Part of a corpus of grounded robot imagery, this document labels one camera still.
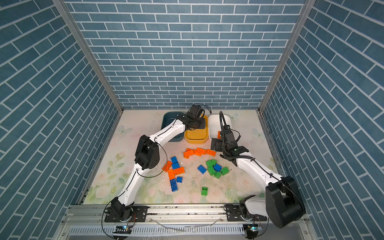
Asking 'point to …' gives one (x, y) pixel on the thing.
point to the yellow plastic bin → (198, 136)
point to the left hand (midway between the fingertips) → (205, 123)
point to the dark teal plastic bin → (167, 118)
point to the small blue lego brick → (179, 179)
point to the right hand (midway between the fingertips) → (218, 139)
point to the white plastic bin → (214, 124)
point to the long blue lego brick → (174, 185)
